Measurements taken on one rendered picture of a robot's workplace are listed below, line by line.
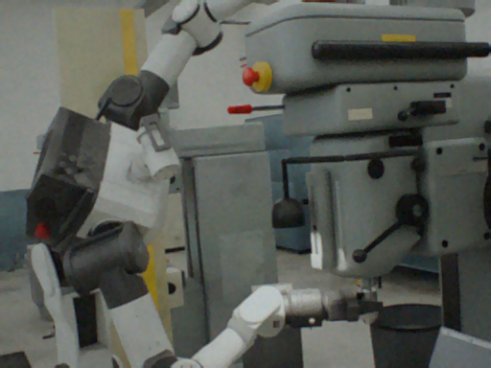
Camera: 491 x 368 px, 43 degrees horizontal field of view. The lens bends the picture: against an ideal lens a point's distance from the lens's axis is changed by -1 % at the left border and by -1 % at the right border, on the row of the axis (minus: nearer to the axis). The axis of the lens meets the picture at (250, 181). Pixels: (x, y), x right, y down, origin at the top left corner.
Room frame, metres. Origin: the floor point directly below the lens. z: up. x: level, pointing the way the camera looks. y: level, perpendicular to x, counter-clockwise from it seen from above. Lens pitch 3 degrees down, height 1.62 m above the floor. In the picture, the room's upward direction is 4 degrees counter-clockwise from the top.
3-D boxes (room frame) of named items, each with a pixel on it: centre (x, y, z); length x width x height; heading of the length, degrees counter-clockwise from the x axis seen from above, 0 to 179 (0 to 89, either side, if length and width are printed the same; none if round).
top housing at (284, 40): (1.41, -0.26, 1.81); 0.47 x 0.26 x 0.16; 116
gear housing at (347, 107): (1.42, -0.28, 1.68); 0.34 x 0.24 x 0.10; 116
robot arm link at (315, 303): (1.40, -0.15, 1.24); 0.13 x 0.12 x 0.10; 1
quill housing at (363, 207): (1.40, -0.25, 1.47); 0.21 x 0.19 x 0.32; 26
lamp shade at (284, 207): (1.32, -0.07, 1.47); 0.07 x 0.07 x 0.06
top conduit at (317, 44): (1.29, -0.34, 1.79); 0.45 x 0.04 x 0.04; 116
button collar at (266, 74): (1.30, -0.04, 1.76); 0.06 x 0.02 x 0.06; 26
